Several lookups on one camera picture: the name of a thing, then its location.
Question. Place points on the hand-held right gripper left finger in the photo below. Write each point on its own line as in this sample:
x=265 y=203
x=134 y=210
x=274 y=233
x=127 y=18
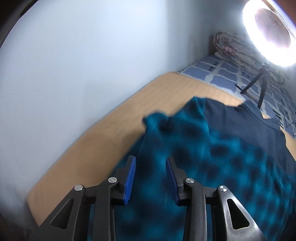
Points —
x=129 y=180

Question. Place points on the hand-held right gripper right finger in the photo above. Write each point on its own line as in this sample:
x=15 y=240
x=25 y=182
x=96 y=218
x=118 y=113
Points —
x=172 y=183

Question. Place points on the dark blue fleece garment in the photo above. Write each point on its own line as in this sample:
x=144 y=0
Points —
x=219 y=150

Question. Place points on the tan blanket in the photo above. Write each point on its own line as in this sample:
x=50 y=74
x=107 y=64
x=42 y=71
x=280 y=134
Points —
x=104 y=139

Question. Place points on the blue checked bed sheet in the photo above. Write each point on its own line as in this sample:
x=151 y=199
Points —
x=222 y=71

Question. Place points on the black tripod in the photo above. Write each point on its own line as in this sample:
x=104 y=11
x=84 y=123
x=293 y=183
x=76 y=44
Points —
x=263 y=92

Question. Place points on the folded floral quilt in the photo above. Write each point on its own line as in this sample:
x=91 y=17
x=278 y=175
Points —
x=229 y=44

